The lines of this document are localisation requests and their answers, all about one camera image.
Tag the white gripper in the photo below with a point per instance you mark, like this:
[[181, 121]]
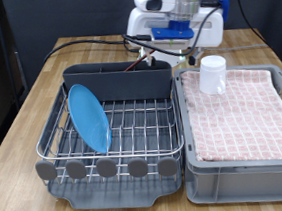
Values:
[[212, 28]]

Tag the white plastic mug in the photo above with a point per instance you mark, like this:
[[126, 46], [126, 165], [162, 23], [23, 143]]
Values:
[[211, 75]]

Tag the blue plastic plate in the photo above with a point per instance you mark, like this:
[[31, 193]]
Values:
[[88, 119]]

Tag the dark grey cutlery holder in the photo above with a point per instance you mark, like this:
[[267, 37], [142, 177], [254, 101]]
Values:
[[112, 84]]

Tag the pink checked towel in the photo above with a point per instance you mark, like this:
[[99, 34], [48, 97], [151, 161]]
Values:
[[250, 125]]

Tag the grey plastic crate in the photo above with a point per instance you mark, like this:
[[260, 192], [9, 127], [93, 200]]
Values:
[[239, 183]]

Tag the grey plastic drain tray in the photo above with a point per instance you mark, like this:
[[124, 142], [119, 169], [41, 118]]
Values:
[[123, 197]]

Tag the black metal stand pole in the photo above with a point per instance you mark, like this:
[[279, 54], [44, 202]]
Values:
[[4, 48]]

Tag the wrist camera on blue mount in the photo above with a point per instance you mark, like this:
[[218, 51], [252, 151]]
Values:
[[172, 32]]

